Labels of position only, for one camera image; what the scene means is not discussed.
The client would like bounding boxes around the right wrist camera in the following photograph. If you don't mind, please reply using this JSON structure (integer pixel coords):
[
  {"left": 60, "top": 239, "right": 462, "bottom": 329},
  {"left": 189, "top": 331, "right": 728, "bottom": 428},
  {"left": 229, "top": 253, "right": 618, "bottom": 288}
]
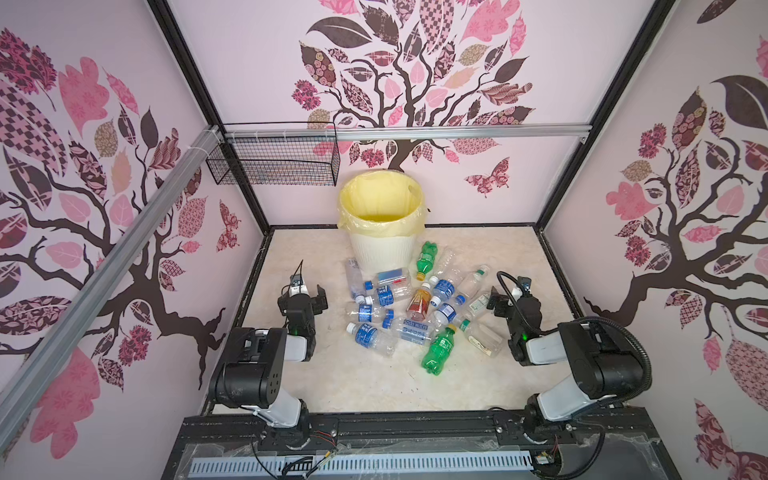
[{"left": 512, "top": 276, "right": 532, "bottom": 300}]

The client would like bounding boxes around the black corrugated cable conduit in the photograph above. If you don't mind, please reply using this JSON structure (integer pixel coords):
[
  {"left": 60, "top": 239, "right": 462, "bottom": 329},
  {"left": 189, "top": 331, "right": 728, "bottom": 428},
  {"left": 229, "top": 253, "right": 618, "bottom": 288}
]
[{"left": 496, "top": 271, "right": 653, "bottom": 403}]

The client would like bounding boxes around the small bottle blue label blue cap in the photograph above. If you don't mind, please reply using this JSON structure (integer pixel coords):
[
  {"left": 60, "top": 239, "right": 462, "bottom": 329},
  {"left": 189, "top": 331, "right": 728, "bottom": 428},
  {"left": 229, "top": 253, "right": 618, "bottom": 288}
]
[{"left": 345, "top": 302, "right": 395, "bottom": 323}]

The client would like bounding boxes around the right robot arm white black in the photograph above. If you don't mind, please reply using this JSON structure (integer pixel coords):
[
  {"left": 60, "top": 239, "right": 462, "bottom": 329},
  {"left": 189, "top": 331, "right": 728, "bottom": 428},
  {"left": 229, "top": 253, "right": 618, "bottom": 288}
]
[{"left": 490, "top": 271, "right": 652, "bottom": 433}]

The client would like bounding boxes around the clear bottle green cap front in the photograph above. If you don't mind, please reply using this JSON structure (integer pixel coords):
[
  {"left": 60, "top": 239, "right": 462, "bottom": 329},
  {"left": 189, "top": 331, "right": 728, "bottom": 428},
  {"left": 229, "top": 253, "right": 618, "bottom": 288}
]
[{"left": 459, "top": 319, "right": 505, "bottom": 358}]

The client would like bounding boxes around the aluminium rail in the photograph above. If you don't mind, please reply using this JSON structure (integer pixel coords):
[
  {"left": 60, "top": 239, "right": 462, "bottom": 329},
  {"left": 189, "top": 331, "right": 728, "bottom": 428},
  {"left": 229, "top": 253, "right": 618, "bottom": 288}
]
[
  {"left": 1, "top": 125, "right": 222, "bottom": 449},
  {"left": 224, "top": 123, "right": 592, "bottom": 141}
]

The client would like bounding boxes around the aluminium rail left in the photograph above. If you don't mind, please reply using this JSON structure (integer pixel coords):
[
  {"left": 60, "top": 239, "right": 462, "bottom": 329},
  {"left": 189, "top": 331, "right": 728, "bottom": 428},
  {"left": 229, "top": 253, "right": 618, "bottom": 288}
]
[{"left": 1, "top": 125, "right": 222, "bottom": 449}]

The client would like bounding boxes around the clear slim bottle beside bin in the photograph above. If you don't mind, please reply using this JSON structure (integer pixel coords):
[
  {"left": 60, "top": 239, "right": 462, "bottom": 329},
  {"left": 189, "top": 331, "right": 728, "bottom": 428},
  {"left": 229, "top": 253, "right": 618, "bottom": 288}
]
[{"left": 345, "top": 258, "right": 366, "bottom": 304}]

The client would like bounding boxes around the bottle blue red label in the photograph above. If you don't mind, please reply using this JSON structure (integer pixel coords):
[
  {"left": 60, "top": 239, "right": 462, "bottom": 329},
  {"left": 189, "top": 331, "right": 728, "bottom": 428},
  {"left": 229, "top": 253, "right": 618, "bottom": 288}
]
[{"left": 374, "top": 268, "right": 411, "bottom": 287}]

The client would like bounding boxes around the white slotted cable duct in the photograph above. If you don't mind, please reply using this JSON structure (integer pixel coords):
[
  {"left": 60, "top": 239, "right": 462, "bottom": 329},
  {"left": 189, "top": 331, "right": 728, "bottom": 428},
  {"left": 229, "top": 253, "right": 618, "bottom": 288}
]
[{"left": 186, "top": 451, "right": 533, "bottom": 479}]

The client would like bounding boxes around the yellow plastic bin liner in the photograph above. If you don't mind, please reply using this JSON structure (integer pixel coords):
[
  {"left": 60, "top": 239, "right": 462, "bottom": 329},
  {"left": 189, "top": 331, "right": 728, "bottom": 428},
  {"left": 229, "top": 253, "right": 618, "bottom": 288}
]
[{"left": 337, "top": 170, "right": 427, "bottom": 238}]

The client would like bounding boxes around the clear unlabelled crumpled bottle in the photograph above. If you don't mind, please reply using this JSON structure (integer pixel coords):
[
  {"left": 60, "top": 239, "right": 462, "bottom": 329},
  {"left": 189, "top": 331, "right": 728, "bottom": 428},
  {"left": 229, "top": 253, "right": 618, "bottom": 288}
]
[{"left": 430, "top": 247, "right": 456, "bottom": 278}]

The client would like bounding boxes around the clear bottle green cap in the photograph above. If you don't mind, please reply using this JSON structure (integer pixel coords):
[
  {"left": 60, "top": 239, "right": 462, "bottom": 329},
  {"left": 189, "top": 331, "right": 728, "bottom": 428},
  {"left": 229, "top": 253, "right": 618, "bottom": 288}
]
[
  {"left": 459, "top": 319, "right": 505, "bottom": 358},
  {"left": 455, "top": 264, "right": 490, "bottom": 306}
]

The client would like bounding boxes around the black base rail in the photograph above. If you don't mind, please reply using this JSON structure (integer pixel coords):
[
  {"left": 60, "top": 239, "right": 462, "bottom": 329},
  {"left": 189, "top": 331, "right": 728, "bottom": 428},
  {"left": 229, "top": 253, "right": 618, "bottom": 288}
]
[{"left": 163, "top": 407, "right": 679, "bottom": 479}]

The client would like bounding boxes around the black wire mesh basket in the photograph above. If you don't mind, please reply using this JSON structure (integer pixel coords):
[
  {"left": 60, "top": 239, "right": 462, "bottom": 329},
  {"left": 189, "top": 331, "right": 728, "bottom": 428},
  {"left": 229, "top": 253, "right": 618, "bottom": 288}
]
[{"left": 206, "top": 120, "right": 341, "bottom": 187}]

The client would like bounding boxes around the red yellow label bottle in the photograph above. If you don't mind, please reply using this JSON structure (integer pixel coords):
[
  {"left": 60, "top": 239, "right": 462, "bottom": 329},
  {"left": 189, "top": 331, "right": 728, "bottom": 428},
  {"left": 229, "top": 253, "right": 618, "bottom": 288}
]
[{"left": 406, "top": 282, "right": 432, "bottom": 322}]

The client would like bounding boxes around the green bottle yellow cap front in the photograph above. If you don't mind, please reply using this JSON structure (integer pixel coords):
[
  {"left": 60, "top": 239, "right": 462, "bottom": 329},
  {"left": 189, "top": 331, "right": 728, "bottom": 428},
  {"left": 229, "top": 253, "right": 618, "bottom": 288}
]
[{"left": 421, "top": 325, "right": 456, "bottom": 376}]

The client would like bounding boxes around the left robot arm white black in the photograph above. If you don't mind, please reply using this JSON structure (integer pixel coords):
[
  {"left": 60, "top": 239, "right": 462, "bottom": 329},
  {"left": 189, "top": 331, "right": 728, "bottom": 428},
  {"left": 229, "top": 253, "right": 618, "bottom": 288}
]
[{"left": 209, "top": 285, "right": 328, "bottom": 430}]

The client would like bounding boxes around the clear bottle blue label white cap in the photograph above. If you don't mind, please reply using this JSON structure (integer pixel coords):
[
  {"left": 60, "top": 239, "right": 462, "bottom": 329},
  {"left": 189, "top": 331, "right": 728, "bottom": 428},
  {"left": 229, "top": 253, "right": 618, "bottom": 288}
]
[{"left": 364, "top": 279, "right": 413, "bottom": 306}]

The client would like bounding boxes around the aluminium rail back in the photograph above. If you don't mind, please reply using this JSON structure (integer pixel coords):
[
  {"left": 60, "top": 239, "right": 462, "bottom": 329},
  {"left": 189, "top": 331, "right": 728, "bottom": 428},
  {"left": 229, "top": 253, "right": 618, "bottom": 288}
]
[{"left": 224, "top": 123, "right": 592, "bottom": 141}]

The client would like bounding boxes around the green bottle near bin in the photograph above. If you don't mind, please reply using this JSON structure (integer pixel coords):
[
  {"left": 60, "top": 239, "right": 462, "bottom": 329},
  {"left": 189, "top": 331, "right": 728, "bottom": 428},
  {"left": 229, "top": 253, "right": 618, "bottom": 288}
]
[{"left": 416, "top": 241, "right": 438, "bottom": 281}]

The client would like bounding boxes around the Pocari blue label bottle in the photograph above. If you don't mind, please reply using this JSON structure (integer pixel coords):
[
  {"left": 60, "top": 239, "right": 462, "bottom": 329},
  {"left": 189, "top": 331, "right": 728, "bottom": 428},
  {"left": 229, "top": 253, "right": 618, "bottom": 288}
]
[{"left": 429, "top": 267, "right": 462, "bottom": 305}]

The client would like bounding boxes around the white ribbed trash bin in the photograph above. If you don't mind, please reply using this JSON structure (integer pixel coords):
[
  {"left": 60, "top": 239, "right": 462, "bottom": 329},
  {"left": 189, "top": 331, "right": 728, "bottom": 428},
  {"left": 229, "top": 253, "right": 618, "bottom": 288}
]
[{"left": 349, "top": 233, "right": 417, "bottom": 274}]

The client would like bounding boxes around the soda water labelled bottle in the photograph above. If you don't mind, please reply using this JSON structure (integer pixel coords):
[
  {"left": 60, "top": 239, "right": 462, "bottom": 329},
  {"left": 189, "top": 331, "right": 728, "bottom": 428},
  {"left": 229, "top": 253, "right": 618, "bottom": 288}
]
[{"left": 382, "top": 317, "right": 435, "bottom": 345}]

